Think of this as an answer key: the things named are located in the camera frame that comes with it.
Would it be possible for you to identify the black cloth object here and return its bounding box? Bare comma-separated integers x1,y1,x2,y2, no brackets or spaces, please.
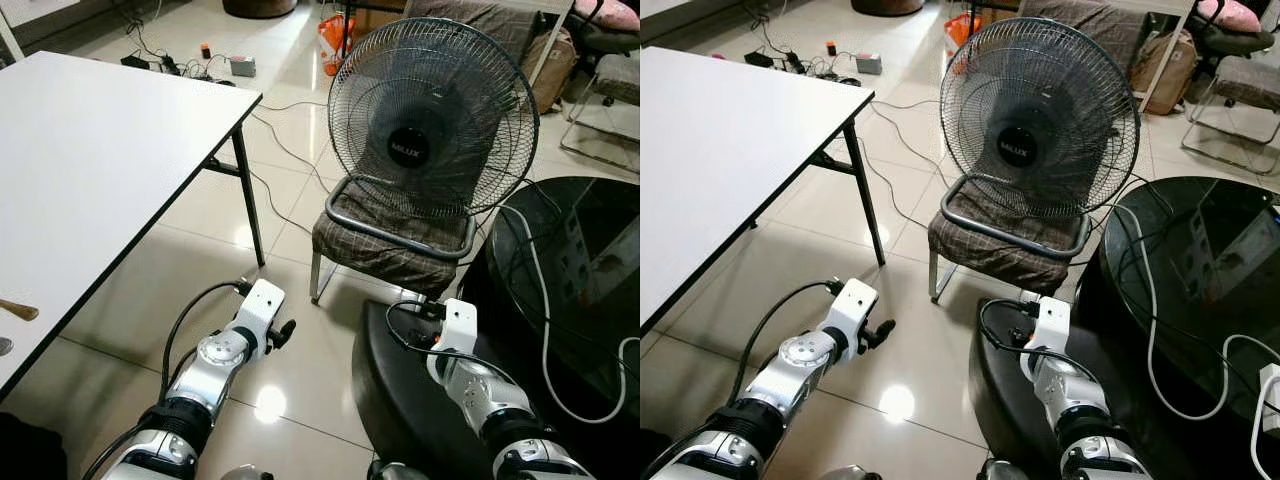
0,411,68,480

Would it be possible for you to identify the plaid cushion metal chair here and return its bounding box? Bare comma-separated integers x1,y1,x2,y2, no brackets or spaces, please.
926,174,1097,305
309,174,482,307

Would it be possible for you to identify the grey cushion chrome chair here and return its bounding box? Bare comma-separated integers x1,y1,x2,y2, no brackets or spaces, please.
559,50,641,177
1179,54,1280,178

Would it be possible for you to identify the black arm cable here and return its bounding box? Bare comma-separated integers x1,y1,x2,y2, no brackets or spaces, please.
85,282,253,480
978,297,1101,383
640,280,843,480
384,299,523,389

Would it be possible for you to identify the white power adapter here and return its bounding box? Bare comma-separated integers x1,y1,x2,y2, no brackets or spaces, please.
1254,364,1280,443

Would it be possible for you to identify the white power cable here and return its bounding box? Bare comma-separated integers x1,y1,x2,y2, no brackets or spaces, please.
494,204,641,427
1108,204,1280,423

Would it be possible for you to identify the black power strip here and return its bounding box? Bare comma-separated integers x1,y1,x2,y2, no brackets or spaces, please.
744,49,801,73
119,51,183,78

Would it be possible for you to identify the black leather stool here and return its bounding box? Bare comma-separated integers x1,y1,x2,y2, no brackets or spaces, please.
351,297,506,480
967,297,1093,480

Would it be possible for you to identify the brown backpack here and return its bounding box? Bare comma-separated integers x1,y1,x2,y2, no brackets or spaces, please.
1129,29,1199,117
528,27,580,114

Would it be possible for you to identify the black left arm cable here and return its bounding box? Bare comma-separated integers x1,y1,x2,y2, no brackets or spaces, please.
85,282,253,480
640,280,843,480

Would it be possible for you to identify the white slanted pole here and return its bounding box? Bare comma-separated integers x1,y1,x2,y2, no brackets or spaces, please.
1139,0,1203,113
527,0,578,87

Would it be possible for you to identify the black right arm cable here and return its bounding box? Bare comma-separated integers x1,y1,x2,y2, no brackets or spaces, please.
978,297,1101,383
384,299,523,389

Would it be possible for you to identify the grey plaid sofa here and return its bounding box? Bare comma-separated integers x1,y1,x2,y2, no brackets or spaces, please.
1018,0,1153,73
404,0,547,63

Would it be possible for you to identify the round black glass table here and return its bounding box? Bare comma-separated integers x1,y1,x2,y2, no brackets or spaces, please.
1093,177,1280,433
488,177,641,426

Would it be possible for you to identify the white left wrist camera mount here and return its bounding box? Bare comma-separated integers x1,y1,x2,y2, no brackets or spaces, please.
821,279,880,347
231,279,287,347

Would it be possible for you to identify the black electric fan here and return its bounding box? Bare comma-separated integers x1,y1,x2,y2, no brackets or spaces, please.
327,16,542,222
939,16,1142,222

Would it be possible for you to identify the black metal table leg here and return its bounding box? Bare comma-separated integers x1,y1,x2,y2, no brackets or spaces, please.
809,119,889,268
204,124,267,270

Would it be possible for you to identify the pink cushion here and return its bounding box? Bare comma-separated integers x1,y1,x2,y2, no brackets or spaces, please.
574,0,641,32
1194,0,1264,37

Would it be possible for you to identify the brown round basket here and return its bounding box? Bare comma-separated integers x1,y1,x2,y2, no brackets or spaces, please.
221,0,299,20
851,0,927,17

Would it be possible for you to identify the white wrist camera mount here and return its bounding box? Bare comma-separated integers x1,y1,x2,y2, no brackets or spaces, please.
1024,294,1072,355
821,279,880,347
231,279,287,347
431,297,480,358

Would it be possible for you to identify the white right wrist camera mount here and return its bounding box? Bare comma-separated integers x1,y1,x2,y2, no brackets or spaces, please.
431,297,480,358
1024,294,1072,355

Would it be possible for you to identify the black office chair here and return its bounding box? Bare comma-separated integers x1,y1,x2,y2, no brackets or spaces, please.
572,0,641,57
1190,0,1280,59

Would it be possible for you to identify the black floor cable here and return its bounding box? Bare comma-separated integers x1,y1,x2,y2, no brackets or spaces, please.
868,97,946,233
248,98,333,237

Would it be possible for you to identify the orange plastic bag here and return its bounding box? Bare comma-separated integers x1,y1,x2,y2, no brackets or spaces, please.
317,11,358,77
944,11,987,53

